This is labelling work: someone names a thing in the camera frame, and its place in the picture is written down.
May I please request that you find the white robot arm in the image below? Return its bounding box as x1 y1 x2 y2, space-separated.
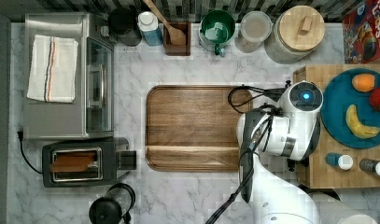
236 81 323 224

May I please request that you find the wooden cutting board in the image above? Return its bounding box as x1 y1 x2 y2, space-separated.
146 85 253 172

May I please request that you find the brown wooden utensil holder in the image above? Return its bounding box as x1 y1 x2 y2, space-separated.
163 21 191 56

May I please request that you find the wooden spoon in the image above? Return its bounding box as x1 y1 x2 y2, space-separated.
143 0 187 46

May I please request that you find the green mug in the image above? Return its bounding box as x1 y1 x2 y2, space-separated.
198 10 235 57

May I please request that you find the black silver toaster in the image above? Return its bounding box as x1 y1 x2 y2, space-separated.
42 137 136 188

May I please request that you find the silver toaster oven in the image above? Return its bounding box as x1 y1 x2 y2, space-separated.
23 12 114 140

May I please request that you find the blue white bottle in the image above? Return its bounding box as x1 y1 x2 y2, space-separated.
138 11 163 47

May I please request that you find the grey woven canister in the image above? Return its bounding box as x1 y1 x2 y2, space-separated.
264 18 321 64

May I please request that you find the black round jar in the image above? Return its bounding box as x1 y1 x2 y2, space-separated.
107 7 142 47

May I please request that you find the black french press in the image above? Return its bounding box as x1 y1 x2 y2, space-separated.
89 183 135 224

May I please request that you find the toast slice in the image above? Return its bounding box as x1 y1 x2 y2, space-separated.
49 152 96 173

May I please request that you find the wooden butcher block box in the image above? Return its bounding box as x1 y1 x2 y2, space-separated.
293 63 380 189

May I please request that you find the wooden canister lid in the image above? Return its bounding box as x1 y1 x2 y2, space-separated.
278 6 326 51

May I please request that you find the striped white dish towel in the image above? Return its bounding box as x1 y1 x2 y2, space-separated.
27 35 78 103

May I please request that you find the teal round plate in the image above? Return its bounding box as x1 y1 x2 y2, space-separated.
320 68 380 148

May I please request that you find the blue salt shaker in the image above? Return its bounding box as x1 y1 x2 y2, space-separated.
325 153 354 171

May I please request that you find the yellow toy banana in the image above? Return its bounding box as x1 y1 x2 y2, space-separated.
345 105 380 139

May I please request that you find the orange toy fruit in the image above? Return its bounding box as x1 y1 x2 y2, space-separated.
352 74 375 92

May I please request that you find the red toy apple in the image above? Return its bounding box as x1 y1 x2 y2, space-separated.
369 88 380 112

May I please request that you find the red Froot Loops box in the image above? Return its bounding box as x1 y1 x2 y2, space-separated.
343 0 380 64

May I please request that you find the dark pepper shaker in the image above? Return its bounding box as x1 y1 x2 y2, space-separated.
359 159 380 176

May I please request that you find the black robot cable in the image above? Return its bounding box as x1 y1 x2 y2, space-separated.
204 84 287 224

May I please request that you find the black toaster power cord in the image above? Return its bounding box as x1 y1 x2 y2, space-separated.
16 130 44 175

